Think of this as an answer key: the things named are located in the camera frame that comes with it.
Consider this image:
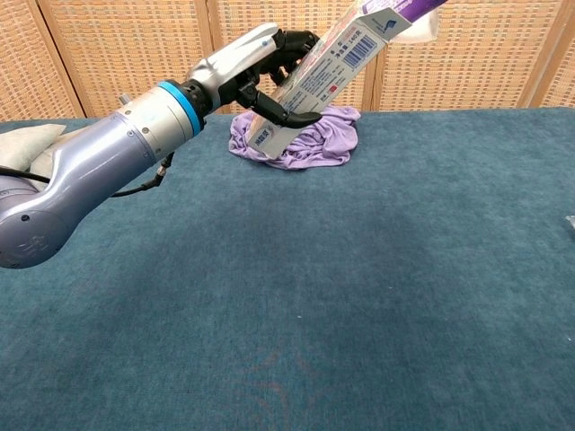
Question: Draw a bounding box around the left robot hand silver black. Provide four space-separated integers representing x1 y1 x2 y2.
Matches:
185 22 324 128

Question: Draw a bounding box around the floral toothpaste box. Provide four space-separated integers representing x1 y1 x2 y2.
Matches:
246 0 440 161

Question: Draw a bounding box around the purple toothpaste tube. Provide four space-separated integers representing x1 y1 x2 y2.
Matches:
358 0 451 23

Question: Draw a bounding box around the crumpled purple cloth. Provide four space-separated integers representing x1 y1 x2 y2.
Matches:
228 104 363 172

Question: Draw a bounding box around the light grey bagged garment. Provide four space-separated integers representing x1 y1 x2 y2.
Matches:
0 123 68 171

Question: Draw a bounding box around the woven rattan folding screen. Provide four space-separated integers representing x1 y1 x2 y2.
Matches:
0 0 575 122

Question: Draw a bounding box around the blue carpet table mat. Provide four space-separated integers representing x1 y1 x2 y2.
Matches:
0 107 575 431

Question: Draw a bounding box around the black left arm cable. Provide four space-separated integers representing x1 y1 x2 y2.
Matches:
0 151 177 199

